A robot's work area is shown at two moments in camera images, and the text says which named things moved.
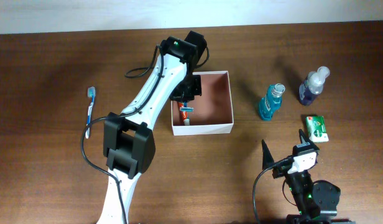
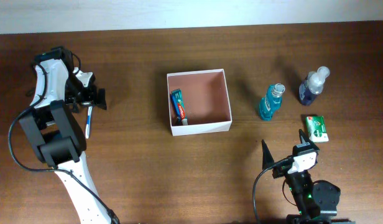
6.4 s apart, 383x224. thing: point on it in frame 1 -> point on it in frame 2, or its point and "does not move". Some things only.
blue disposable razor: [186, 109] -> [176, 120]
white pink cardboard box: [212, 111] does not move
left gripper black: [197, 90] -> [92, 98]
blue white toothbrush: [92, 93] does not move
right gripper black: [268, 158] does not move
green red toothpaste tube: [184, 115] does not move
